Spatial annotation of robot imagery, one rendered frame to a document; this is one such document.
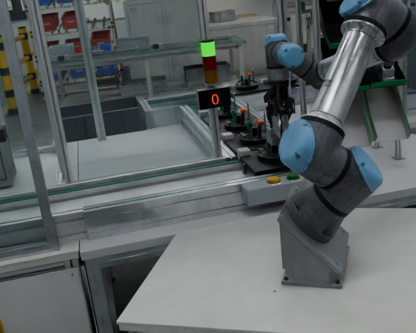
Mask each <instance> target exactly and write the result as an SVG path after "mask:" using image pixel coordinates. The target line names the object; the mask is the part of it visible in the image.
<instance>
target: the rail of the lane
mask: <svg viewBox="0 0 416 333"><path fill-rule="evenodd" d="M289 173H293V171H292V170H291V169H290V168H289V167H286V168H280V172H275V173H271V174H264V175H260V176H253V177H249V178H242V179H238V180H231V181H227V182H220V183H216V184H209V185H205V186H198V187H194V188H187V189H183V190H176V191H172V192H165V193H161V194H155V195H150V196H143V197H140V198H133V199H128V200H122V201H117V202H110V203H104V204H100V205H93V206H88V207H84V208H83V214H84V218H85V224H86V228H87V233H88V240H93V239H100V238H104V237H110V236H114V235H120V234H124V233H130V232H135V231H141V230H145V229H152V228H155V227H161V226H166V225H172V224H176V223H183V222H186V221H193V220H197V219H203V218H207V217H214V216H218V215H224V214H228V213H234V212H238V211H245V210H249V209H255V208H259V207H265V206H269V205H276V204H282V203H285V202H286V200H282V201H278V202H271V203H265V204H261V205H255V206H250V207H248V206H247V205H246V203H245V202H244V201H243V199H242V187H241V184H243V183H249V182H255V181H259V180H266V179H268V178H269V177H271V176H277V177H281V176H287V175H288V174H289Z"/></svg>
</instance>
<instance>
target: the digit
mask: <svg viewBox="0 0 416 333"><path fill-rule="evenodd" d="M208 97H209V107H214V106H222V101H221V90H216V91H208Z"/></svg>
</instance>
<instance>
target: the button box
mask: <svg viewBox="0 0 416 333"><path fill-rule="evenodd" d="M293 186H296V187H297V188H298V189H299V190H301V191H302V190H304V189H306V188H307V184H306V179H305V178H304V177H302V176H301V175H299V178H297V179H294V180H291V179H288V178H287V176H281V177H279V182H276V183H269V182H268V181H267V179H266V180H259V181H255V182H249V183H243V184H241V187H242V199H243V201H244V202H245V203H246V205H247V206H248V207H250V206H255V205H261V204H268V203H271V202H278V201H282V200H286V199H287V198H288V195H289V193H290V191H291V189H292V187H293Z"/></svg>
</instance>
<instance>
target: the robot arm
mask: <svg viewBox="0 0 416 333"><path fill-rule="evenodd" d="M339 14H340V15H341V17H344V21H343V24H342V25H341V32H342V34H343V38H342V40H341V43H340V45H339V47H338V49H337V51H336V54H335V55H333V56H331V57H328V58H326V59H324V60H322V61H319V62H318V61H316V60H315V59H314V58H312V57H310V56H309V55H308V54H307V53H305V52H304V51H303V49H302V48H301V47H300V46H298V45H297V44H295V43H290V42H288V40H287V35H286V34H283V33H278V34H269V35H267V36H266V37H265V46H264V47H265V58H266V66H267V68H266V69H267V80H268V85H271V86H273V87H271V88H270V89H269V90H268V91H267V93H266V94H265V95H264V96H263V99H264V102H265V103H266V102H267V103H268V105H267V107H266V116H267V119H268V121H269V123H270V125H271V127H272V128H273V131H274V132H275V134H276V135H277V136H278V137H279V138H280V139H281V141H280V144H279V156H280V160H281V162H282V163H283V164H284V165H285V166H287V167H289V168H290V169H291V170H292V171H293V172H294V173H297V174H299V175H301V176H302V177H304V178H305V179H307V180H309V181H311V182H312V183H314V184H313V185H312V186H311V187H308V188H306V189H304V190H302V191H300V192H297V193H295V194H294V195H292V196H291V197H290V198H289V199H288V201H287V209H288V212H289V214H290V216H291V218H292V219H293V221H294V222H295V223H296V225H297V226H298V227H299V228H300V229H301V230H302V231H303V232H304V233H305V234H306V235H308V236H309V237H310V238H311V239H314V240H315V241H318V242H321V243H327V242H329V241H330V240H331V239H332V238H333V237H334V236H335V234H336V232H337V230H338V229H339V227H340V225H341V223H342V222H343V220H344V218H345V217H346V216H348V214H350V213H351V212H352V211H353V210H354V209H355V208H356V207H357V206H359V205H360V204H361V203H362V202H363V201H365V200H366V199H367V198H368V197H369V195H371V194H373V193H374V191H375V190H376V189H377V188H378V187H379V186H380V185H381V184H382V182H383V177H382V173H381V172H380V170H379V168H378V167H377V165H376V163H375V162H374V161H373V160H372V159H371V157H370V156H369V155H368V154H367V153H366V152H365V151H364V150H363V149H361V148H360V147H359V146H356V145H354V146H353V147H351V148H350V150H348V149H347V148H345V147H344V146H342V145H341V144H342V142H343V139H344V137H345V131H344V129H343V127H342V125H343V123H344V121H345V118H346V116H347V113H348V111H349V109H350V107H351V104H352V101H353V99H354V97H355V95H356V92H357V90H358V87H359V85H360V83H361V80H362V78H363V75H364V73H365V71H366V69H367V68H369V67H372V66H374V65H377V64H379V63H382V62H384V63H393V62H395V61H398V60H400V59H402V58H403V57H405V56H406V55H407V54H408V53H410V52H411V51H412V49H413V48H414V47H415V45H416V14H415V13H414V12H413V11H412V10H411V9H410V8H408V7H407V6H406V5H404V4H403V3H402V2H401V1H400V0H344V1H343V2H342V4H341V6H340V8H339ZM289 71H291V72H292V73H294V74H295V75H296V76H298V77H300V78H301V79H302V80H304V81H306V82H307V83H308V84H309V85H311V86H312V87H313V88H314V89H317V90H319V93H318V95H317V97H316V99H315V101H314V104H313V106H312V109H311V111H310V113H309V114H305V115H303V116H301V118H300V119H297V120H295V121H293V122H292V123H291V124H289V119H290V117H291V114H293V113H294V114H295V99H294V98H292V97H290V96H288V88H287V87H288V86H289ZM293 104H294V109H293ZM278 116H280V121H281V125H280V127H281V131H280V127H279V117H278Z"/></svg>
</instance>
